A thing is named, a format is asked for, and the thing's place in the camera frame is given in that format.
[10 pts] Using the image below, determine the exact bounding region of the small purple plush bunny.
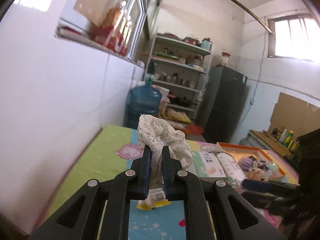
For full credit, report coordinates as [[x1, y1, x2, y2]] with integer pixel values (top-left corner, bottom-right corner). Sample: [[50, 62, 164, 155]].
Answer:
[[238, 156, 265, 181]]

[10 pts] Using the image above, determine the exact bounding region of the window frame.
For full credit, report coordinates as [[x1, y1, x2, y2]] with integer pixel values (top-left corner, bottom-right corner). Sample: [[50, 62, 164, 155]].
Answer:
[[56, 0, 161, 60]]

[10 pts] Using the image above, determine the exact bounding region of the colourful cartoon bed sheet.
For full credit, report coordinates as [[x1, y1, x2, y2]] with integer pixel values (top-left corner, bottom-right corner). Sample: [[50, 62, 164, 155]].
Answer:
[[46, 125, 299, 240]]

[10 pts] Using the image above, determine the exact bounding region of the orange cardboard box tray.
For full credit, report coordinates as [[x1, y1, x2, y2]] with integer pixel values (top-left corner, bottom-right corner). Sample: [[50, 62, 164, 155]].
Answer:
[[215, 142, 286, 181]]

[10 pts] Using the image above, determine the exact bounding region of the pack of orange drink bottles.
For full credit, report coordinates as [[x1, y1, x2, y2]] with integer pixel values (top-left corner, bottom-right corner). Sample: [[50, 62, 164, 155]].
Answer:
[[94, 1, 132, 57]]

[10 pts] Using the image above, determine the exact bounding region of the wooden side table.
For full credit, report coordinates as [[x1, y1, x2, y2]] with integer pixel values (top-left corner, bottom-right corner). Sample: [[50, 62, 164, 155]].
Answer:
[[239, 129, 292, 158]]

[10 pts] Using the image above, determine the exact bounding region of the blue water jug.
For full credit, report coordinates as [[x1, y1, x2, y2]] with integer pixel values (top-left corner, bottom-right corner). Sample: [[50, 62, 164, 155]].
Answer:
[[124, 79, 162, 129]]

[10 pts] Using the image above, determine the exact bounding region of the white metal shelf rack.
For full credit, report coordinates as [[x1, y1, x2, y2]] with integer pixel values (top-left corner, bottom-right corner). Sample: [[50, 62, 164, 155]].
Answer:
[[144, 33, 214, 120]]

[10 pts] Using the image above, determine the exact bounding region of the red plastic basin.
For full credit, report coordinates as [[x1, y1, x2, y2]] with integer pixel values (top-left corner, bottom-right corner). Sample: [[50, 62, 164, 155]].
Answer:
[[182, 124, 204, 135]]

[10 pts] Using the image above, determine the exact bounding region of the green sponge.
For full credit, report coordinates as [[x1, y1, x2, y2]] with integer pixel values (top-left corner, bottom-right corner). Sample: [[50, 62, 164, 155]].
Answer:
[[266, 161, 279, 177]]

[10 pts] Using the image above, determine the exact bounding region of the dark refrigerator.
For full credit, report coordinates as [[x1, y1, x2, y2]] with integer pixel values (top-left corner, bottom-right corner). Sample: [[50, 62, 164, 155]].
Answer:
[[196, 66, 247, 144]]

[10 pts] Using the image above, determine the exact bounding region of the green bottle on table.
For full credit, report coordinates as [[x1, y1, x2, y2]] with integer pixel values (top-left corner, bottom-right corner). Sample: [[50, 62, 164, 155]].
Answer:
[[283, 130, 293, 147]]

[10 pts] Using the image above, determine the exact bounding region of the floral tissue pack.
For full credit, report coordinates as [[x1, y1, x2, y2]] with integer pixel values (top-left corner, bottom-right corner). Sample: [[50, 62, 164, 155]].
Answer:
[[215, 152, 247, 187]]

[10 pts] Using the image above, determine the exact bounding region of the white floral scrunchie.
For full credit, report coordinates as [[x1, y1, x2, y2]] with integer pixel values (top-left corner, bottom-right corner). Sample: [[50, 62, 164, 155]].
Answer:
[[137, 114, 193, 211]]

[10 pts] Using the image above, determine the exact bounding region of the green white tissue box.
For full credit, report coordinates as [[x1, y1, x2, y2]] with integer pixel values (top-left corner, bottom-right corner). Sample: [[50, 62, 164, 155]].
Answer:
[[186, 151, 226, 179]]

